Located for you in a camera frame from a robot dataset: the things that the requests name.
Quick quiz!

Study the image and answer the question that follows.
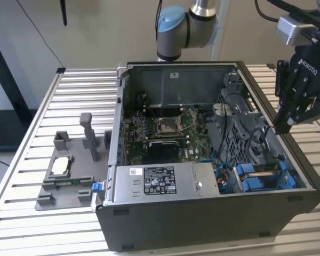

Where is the grey parts rack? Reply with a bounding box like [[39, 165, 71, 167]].
[[35, 113, 113, 212]]

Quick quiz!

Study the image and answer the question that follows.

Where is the silver CPU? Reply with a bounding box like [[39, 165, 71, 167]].
[[51, 157, 70, 176]]

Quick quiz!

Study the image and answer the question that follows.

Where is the silver power supply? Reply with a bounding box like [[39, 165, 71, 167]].
[[112, 163, 221, 202]]

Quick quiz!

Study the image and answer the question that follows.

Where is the green motherboard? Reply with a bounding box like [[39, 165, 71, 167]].
[[122, 106, 217, 165]]

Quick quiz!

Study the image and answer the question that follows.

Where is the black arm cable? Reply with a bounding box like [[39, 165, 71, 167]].
[[155, 0, 163, 30]]

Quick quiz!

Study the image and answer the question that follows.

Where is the metal socket cover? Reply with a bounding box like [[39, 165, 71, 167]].
[[178, 110, 201, 129]]

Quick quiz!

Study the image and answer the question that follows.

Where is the grey perforated metal cage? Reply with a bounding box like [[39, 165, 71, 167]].
[[206, 87, 281, 163]]

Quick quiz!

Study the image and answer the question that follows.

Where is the black hanging antenna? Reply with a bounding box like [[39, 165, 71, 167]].
[[59, 0, 68, 27]]

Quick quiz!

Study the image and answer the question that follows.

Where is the CPU socket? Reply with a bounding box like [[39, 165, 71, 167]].
[[156, 117, 182, 134]]

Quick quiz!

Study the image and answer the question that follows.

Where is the thin black wall cable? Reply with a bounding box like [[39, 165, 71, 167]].
[[15, 0, 66, 70]]

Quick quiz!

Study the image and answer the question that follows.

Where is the thin metal locking lever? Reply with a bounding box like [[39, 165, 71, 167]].
[[146, 104, 158, 118]]

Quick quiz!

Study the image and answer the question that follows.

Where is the long black wire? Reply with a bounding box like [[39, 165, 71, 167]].
[[217, 92, 243, 164]]

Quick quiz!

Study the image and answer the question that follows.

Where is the black open PC case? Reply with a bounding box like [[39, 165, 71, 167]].
[[95, 60, 320, 253]]

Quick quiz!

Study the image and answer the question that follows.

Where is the silver metal bracket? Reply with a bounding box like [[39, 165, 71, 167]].
[[212, 103, 232, 116]]

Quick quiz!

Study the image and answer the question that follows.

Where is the black stand with base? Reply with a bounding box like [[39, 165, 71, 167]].
[[0, 29, 35, 153]]

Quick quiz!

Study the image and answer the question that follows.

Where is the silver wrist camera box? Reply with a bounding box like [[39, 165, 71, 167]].
[[274, 15, 319, 46]]

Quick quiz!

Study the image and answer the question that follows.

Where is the black disk wire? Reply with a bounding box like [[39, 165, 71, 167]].
[[249, 124, 281, 163]]

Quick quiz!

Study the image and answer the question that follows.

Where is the green RAM stick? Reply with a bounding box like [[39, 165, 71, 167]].
[[54, 180, 83, 186]]

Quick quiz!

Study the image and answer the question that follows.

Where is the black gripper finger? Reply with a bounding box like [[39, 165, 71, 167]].
[[292, 79, 320, 126], [273, 60, 299, 133]]

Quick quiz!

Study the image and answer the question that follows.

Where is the black graphics card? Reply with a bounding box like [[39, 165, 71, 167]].
[[127, 140, 181, 164]]

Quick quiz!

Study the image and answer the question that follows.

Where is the blue wire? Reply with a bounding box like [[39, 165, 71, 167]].
[[212, 150, 234, 193]]

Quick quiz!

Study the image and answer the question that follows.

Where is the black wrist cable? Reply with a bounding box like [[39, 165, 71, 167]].
[[254, 0, 281, 22]]

